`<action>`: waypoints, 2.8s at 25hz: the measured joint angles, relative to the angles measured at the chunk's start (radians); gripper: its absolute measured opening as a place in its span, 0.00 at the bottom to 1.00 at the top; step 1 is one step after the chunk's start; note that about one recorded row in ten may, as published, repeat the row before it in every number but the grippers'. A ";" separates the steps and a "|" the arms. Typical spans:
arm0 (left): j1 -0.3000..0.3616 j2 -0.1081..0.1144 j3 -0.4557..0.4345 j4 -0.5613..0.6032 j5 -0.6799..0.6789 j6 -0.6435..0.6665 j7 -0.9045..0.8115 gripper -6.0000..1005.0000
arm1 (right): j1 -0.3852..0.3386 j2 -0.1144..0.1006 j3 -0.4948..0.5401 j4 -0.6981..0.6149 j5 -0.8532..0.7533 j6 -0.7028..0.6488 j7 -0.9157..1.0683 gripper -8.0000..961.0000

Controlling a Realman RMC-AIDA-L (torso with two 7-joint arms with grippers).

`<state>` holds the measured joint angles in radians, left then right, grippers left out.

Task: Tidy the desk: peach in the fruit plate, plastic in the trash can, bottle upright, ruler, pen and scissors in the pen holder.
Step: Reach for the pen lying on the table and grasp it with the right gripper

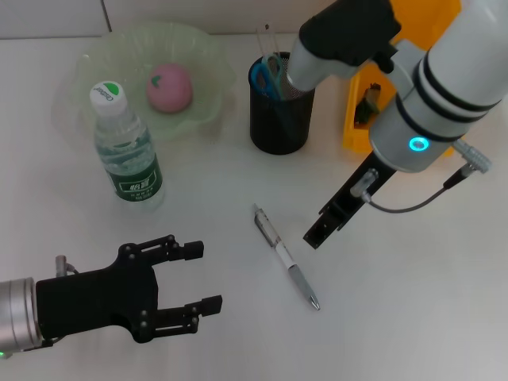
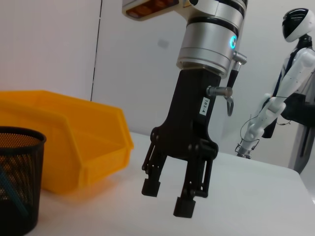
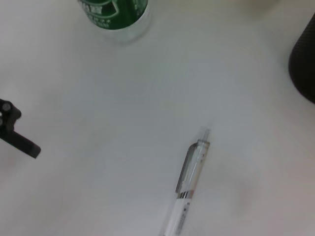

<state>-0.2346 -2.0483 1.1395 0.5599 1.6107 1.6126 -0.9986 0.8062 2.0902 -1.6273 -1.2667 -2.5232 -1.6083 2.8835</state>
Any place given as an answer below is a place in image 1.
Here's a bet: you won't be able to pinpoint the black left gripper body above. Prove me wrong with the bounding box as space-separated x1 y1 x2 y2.
35 242 160 344

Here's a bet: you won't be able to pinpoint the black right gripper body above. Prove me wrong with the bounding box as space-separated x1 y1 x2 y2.
319 152 398 232

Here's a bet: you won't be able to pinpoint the clear green-label water bottle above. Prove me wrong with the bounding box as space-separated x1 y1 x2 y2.
89 80 166 212

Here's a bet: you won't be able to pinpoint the blue handled scissors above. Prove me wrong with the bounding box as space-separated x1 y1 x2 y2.
253 54 285 101

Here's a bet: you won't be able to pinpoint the pink peach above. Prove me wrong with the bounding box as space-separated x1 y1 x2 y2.
145 62 195 114

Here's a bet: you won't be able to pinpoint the transparent plastic ruler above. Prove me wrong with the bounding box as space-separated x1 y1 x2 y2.
255 22 291 102

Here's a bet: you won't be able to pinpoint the clear grey ballpoint pen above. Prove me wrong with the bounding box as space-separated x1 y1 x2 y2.
252 202 322 312

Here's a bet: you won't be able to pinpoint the black mesh pen holder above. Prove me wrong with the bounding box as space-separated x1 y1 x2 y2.
248 51 318 156

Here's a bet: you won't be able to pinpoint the green glass fruit plate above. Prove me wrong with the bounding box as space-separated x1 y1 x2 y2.
53 22 238 146

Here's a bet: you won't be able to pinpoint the yellow plastic bin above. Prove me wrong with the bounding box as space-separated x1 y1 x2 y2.
341 0 464 159

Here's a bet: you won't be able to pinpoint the left gripper connector cable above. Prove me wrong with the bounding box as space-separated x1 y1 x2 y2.
14 254 81 353

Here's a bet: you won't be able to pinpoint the gripper connector cable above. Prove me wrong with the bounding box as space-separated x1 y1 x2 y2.
14 254 81 353
350 138 494 214

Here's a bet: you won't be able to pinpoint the right gripper connector cable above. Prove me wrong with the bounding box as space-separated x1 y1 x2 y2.
350 138 494 214

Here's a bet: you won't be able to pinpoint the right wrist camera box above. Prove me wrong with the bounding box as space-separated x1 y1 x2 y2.
286 0 403 94

